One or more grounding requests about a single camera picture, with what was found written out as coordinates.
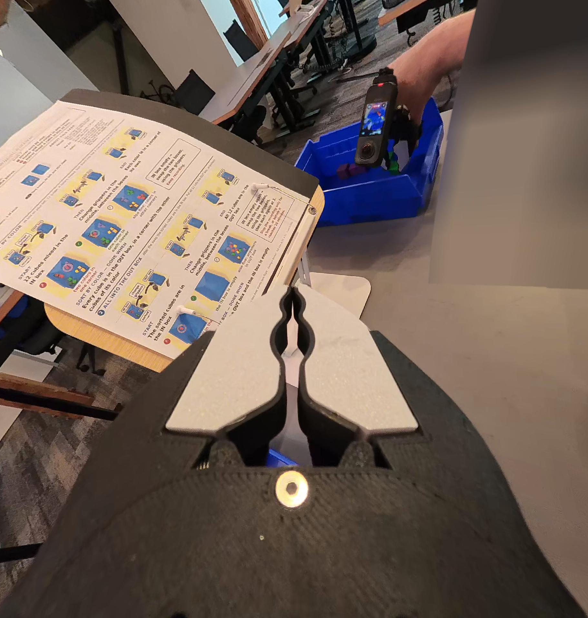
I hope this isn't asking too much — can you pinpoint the long desk with wooden edge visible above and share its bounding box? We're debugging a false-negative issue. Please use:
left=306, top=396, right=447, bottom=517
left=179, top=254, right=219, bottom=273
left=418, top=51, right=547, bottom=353
left=200, top=0, right=329, bottom=145

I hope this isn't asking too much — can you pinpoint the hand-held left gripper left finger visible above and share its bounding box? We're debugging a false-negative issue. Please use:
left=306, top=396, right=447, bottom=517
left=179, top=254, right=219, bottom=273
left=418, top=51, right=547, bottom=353
left=165, top=285, right=295, bottom=467

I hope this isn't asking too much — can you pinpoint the person's right hand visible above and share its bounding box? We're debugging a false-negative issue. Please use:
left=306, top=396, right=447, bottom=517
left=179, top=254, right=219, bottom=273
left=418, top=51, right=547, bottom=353
left=388, top=46, right=442, bottom=127

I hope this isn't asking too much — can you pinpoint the black tripod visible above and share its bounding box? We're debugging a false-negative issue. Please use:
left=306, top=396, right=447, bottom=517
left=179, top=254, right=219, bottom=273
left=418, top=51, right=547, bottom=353
left=108, top=19, right=179, bottom=104

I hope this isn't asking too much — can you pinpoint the round black chair base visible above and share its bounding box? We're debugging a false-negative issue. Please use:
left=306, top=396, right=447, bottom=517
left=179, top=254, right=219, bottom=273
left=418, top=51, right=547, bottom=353
left=341, top=26, right=378, bottom=62

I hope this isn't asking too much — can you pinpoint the printed instruction sheet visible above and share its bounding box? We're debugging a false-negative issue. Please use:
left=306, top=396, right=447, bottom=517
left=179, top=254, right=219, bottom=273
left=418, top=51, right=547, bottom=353
left=0, top=100, right=310, bottom=360

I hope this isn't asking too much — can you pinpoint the wooden document board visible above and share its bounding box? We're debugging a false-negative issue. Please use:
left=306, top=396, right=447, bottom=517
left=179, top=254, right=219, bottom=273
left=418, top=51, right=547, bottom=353
left=43, top=88, right=325, bottom=373

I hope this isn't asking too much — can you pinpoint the wooden beam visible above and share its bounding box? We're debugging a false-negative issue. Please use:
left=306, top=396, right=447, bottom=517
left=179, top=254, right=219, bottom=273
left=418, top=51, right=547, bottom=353
left=0, top=372, right=96, bottom=420

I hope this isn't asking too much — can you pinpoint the white stand base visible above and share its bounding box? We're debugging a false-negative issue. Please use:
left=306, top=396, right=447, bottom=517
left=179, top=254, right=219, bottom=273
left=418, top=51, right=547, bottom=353
left=294, top=251, right=372, bottom=322

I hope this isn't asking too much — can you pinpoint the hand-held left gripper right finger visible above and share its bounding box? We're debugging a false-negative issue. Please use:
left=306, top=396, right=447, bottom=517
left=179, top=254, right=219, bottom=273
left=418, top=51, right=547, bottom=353
left=292, top=285, right=419, bottom=467

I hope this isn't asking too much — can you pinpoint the black office chair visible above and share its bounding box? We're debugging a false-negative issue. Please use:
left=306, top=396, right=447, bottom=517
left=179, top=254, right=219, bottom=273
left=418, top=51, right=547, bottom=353
left=223, top=19, right=259, bottom=62
left=173, top=69, right=216, bottom=116

